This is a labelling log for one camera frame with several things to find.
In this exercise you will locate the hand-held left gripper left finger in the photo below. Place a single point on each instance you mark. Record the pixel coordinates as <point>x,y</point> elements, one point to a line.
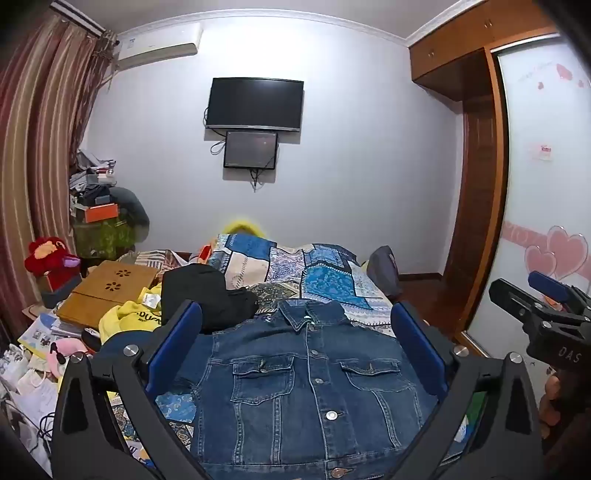
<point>178,344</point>

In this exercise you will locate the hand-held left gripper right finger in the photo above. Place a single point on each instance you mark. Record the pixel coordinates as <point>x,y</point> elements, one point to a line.
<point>418,344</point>

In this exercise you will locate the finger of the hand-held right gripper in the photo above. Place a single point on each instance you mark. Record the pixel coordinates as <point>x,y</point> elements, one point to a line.
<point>512,300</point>
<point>547,282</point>

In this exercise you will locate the blue denim jacket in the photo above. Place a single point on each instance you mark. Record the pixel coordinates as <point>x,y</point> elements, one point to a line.
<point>300,383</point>

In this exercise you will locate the person's right hand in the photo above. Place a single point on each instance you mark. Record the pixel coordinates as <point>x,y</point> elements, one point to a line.
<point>551,401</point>

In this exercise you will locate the black garment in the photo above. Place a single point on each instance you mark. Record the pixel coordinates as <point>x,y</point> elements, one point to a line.
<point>198,290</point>

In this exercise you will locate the yellow hoodie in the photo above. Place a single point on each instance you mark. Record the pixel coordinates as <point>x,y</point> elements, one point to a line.
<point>127,314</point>

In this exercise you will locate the grey backpack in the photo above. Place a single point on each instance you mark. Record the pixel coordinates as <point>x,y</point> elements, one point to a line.
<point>385,272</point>

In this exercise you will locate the wooden lap table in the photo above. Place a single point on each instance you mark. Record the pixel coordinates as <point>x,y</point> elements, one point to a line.
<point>106,290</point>

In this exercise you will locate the orange cloth item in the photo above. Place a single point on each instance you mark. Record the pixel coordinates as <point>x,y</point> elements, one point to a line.
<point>206,253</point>

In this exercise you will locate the pink plush toy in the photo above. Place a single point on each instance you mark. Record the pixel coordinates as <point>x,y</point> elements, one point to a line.
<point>64,357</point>

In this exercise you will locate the dark blue box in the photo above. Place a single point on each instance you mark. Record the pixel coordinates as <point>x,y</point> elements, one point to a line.
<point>57,288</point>

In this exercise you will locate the yellow plush toy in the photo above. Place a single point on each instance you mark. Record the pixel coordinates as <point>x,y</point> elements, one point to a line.
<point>242,227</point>

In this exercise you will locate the blue patchwork quilt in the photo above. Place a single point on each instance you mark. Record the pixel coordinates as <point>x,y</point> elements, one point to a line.
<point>295,263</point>

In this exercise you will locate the dark grey cushion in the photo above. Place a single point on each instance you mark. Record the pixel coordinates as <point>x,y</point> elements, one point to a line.
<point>134,207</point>

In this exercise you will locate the pile of books and papers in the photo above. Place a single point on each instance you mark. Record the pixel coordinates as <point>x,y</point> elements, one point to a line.
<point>32,364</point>

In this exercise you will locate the orange box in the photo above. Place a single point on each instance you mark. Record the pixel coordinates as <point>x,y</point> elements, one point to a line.
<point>96,213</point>

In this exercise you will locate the red plush toy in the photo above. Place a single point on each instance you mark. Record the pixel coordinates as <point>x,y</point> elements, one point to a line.
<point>46,256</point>

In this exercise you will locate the pile of clutter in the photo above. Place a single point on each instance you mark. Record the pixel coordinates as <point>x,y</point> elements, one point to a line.
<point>92,177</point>

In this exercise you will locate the small black monitor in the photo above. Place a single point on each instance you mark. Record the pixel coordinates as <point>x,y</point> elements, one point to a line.
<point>250,150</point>

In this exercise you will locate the striped brown curtain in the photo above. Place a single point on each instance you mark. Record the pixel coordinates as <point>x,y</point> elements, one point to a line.
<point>41,138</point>

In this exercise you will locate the wooden overhead cabinet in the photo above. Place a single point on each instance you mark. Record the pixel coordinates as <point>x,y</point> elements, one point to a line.
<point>461,50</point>

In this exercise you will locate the white air conditioner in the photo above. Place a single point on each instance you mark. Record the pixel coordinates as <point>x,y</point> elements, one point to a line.
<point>159,44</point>

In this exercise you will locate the black wall television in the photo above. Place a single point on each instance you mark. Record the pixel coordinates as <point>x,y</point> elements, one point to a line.
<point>255,104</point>

